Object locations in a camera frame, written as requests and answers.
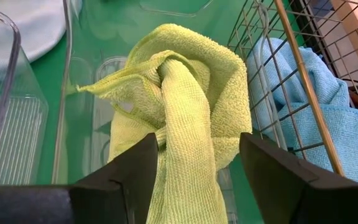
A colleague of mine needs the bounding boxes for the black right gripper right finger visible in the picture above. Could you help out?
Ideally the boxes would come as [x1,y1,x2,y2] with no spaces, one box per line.
[239,132,354,224]

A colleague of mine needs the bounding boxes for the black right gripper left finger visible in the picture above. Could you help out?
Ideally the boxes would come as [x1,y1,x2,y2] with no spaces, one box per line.
[70,132,160,224]

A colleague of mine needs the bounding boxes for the blue terry microfiber towel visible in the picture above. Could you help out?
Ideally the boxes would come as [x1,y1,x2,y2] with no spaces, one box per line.
[246,37,358,185]

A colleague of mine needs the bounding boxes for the lime green microfiber towel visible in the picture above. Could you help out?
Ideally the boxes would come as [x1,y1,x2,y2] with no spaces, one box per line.
[76,23,253,224]

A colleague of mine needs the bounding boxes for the light blue teal-edged towel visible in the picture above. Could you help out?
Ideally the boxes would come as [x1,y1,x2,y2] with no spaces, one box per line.
[0,0,67,65]

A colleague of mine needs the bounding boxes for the clear plastic bin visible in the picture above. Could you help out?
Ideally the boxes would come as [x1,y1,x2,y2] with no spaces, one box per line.
[0,6,49,187]
[51,0,241,224]

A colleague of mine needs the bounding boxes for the wire basket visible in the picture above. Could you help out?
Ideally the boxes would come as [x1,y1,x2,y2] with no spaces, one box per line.
[227,0,358,178]

